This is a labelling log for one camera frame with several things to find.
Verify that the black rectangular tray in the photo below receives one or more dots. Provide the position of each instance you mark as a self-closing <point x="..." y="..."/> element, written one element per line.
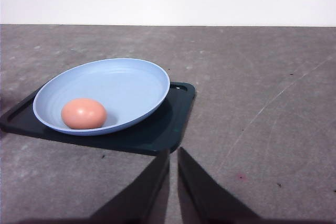
<point x="163" y="129"/>

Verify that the blue round plate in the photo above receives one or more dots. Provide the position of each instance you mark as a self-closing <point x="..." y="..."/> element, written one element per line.
<point x="128" y="88"/>

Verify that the brown egg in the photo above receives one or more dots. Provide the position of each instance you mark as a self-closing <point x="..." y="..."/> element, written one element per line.
<point x="81" y="113"/>

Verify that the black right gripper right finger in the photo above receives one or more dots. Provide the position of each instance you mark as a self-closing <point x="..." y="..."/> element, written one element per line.
<point x="202" y="200"/>

